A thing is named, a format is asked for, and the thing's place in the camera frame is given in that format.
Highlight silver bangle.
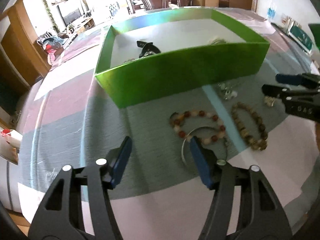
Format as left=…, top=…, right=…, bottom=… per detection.
left=181, top=126, right=230, bottom=168

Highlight pile of clothes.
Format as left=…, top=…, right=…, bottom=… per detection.
left=36, top=32, right=68, bottom=58

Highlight red white bead bracelet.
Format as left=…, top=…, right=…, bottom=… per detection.
left=169, top=109, right=227, bottom=145

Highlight red white cup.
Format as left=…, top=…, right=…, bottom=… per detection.
left=1, top=129, right=23, bottom=148

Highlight green cardboard box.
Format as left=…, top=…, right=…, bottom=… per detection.
left=95, top=7, right=270, bottom=108

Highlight black television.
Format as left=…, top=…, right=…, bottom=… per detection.
left=57, top=0, right=84, bottom=26

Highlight striped bed sheet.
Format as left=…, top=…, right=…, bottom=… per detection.
left=18, top=8, right=319, bottom=239

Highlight black wrist watch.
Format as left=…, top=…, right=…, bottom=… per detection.
left=137, top=41, right=161, bottom=58

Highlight silver charm earrings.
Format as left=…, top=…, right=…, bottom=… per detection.
left=216, top=82, right=238, bottom=101

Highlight cream woven bracelet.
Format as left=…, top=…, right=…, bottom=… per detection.
left=207, top=36, right=230, bottom=46

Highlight green book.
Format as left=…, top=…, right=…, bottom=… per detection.
left=287, top=22, right=313, bottom=54

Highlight small gold earring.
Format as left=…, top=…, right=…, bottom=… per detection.
left=264, top=96, right=276, bottom=107

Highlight brown wooden bead bracelet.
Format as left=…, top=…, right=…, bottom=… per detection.
left=230, top=101, right=269, bottom=152

